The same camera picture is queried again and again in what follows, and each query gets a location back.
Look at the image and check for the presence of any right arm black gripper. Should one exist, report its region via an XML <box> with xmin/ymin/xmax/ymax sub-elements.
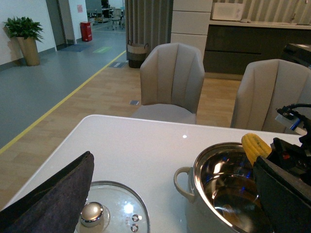
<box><xmin>268</xmin><ymin>124</ymin><xmax>311</xmax><ymax>185</ymax></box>

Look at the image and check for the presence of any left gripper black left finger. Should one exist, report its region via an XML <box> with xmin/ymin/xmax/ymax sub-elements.
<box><xmin>0</xmin><ymin>151</ymin><xmax>94</xmax><ymax>233</ymax></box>

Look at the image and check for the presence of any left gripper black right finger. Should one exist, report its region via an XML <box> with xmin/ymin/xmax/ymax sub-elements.
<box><xmin>253</xmin><ymin>156</ymin><xmax>311</xmax><ymax>233</ymax></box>

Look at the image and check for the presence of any yellow corn cob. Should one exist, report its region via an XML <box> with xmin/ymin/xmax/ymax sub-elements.
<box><xmin>241</xmin><ymin>133</ymin><xmax>272</xmax><ymax>166</ymax></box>

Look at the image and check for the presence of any glass pot lid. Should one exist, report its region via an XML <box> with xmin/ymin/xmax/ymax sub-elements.
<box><xmin>75</xmin><ymin>181</ymin><xmax>150</xmax><ymax>233</ymax></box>

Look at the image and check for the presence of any white electric cooking pot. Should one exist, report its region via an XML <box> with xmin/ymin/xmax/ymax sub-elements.
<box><xmin>173</xmin><ymin>142</ymin><xmax>274</xmax><ymax>233</ymax></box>

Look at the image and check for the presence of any right beige dining chair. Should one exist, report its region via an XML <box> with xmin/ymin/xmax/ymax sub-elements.
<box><xmin>230</xmin><ymin>59</ymin><xmax>311</xmax><ymax>134</ymax></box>

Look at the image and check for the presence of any beige dining chair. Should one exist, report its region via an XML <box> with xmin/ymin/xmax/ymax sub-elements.
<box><xmin>132</xmin><ymin>43</ymin><xmax>205</xmax><ymax>124</ymax></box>
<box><xmin>230</xmin><ymin>59</ymin><xmax>311</xmax><ymax>134</ymax></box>

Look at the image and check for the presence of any dark kitchen counter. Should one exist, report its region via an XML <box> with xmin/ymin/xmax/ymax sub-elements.
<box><xmin>203</xmin><ymin>24</ymin><xmax>311</xmax><ymax>75</ymax></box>

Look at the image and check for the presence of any left beige dining chair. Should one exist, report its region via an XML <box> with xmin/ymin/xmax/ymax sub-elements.
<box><xmin>132</xmin><ymin>43</ymin><xmax>205</xmax><ymax>124</ymax></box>

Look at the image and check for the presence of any white microwave oven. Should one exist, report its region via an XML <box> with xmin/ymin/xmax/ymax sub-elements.
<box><xmin>211</xmin><ymin>2</ymin><xmax>245</xmax><ymax>21</ymax></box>

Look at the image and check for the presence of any woven laundry basket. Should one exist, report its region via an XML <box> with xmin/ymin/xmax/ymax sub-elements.
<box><xmin>127</xmin><ymin>40</ymin><xmax>149</xmax><ymax>68</ymax></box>

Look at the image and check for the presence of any potted green plant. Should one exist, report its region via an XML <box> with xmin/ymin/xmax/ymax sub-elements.
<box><xmin>4</xmin><ymin>17</ymin><xmax>43</xmax><ymax>66</ymax></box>

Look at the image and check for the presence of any grey curtain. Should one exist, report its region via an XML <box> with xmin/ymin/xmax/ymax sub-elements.
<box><xmin>125</xmin><ymin>0</ymin><xmax>173</xmax><ymax>53</ymax></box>

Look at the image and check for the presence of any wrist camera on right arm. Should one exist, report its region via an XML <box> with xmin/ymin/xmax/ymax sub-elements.
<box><xmin>275</xmin><ymin>103</ymin><xmax>311</xmax><ymax>136</ymax></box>

